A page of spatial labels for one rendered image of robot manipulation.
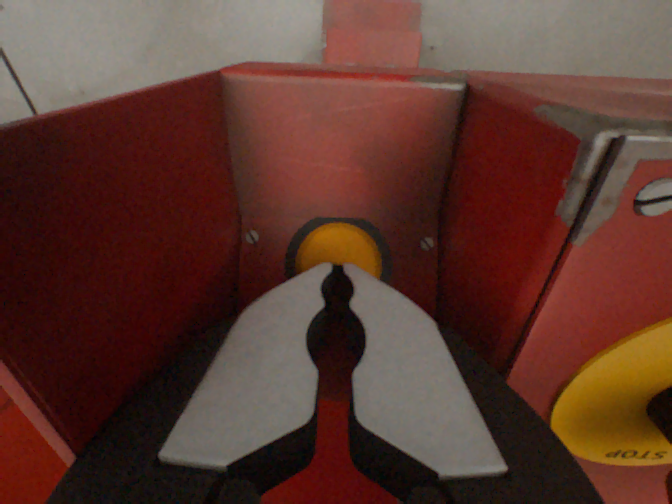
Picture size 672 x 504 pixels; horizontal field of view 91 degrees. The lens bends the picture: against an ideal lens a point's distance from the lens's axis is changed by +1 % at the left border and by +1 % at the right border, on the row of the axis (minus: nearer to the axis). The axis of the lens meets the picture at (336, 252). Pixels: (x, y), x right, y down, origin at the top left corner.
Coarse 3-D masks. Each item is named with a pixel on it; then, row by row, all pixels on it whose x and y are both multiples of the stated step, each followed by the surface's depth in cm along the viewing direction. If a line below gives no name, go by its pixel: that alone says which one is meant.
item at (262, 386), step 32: (288, 288) 11; (320, 288) 11; (256, 320) 9; (288, 320) 9; (320, 320) 10; (224, 352) 8; (256, 352) 8; (288, 352) 8; (224, 384) 7; (256, 384) 7; (288, 384) 7; (192, 416) 7; (224, 416) 7; (256, 416) 7; (288, 416) 7; (192, 448) 6; (224, 448) 6; (256, 448) 6; (288, 448) 7; (256, 480) 6
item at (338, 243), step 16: (336, 224) 15; (304, 240) 15; (320, 240) 14; (336, 240) 14; (352, 240) 14; (368, 240) 15; (304, 256) 14; (320, 256) 14; (336, 256) 14; (352, 256) 14; (368, 256) 14; (368, 272) 14; (336, 288) 14; (336, 304) 15
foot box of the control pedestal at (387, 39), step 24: (336, 0) 66; (360, 0) 66; (384, 0) 66; (336, 24) 68; (360, 24) 68; (384, 24) 68; (408, 24) 68; (336, 48) 61; (360, 48) 61; (384, 48) 61; (408, 48) 61
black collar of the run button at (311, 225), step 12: (300, 228) 15; (312, 228) 15; (360, 228) 15; (372, 228) 15; (300, 240) 15; (384, 240) 15; (288, 252) 15; (384, 252) 15; (288, 264) 15; (384, 264) 15; (288, 276) 15; (384, 276) 15; (336, 312) 15
